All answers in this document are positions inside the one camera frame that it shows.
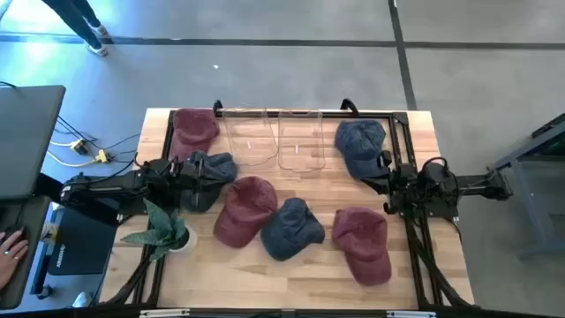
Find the black diagonal beam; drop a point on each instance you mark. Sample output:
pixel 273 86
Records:
pixel 95 214

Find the black computer case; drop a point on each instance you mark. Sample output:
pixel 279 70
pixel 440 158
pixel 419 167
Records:
pixel 84 247

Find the silver bracket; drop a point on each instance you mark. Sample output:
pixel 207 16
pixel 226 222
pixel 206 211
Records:
pixel 410 314
pixel 163 313

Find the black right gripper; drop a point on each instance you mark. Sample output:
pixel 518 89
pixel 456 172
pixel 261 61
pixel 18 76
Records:
pixel 395 185

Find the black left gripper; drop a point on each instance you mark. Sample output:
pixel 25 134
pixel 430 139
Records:
pixel 194 172

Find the green leafy plant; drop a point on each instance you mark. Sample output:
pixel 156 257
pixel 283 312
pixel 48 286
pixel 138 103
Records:
pixel 159 225

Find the person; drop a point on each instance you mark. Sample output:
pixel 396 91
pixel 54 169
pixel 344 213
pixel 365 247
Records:
pixel 70 17

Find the blue denim baseball cap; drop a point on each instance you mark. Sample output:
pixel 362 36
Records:
pixel 289 232
pixel 196 201
pixel 359 141

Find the black aluminium rig frame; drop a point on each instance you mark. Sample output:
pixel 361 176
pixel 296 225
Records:
pixel 399 118

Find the maroon baseball cap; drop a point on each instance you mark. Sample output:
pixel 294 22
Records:
pixel 245 207
pixel 194 126
pixel 359 240

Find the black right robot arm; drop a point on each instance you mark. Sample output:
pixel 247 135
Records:
pixel 476 185

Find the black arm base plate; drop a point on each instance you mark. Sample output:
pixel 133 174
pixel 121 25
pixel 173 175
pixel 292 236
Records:
pixel 446 212

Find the clear plastic bin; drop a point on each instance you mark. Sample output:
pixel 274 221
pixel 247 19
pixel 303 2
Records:
pixel 249 132
pixel 302 137

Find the blue-grey metal table frame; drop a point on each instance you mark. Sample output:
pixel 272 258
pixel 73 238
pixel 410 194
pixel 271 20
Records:
pixel 539 229

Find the dark grey desk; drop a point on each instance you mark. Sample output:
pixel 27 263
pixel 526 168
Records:
pixel 37 212

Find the white plant pot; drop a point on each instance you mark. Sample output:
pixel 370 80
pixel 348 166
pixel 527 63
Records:
pixel 190 242

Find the person's hand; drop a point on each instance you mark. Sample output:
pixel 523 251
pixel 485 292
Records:
pixel 11 260

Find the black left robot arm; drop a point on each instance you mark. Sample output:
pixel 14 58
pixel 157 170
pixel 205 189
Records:
pixel 110 187

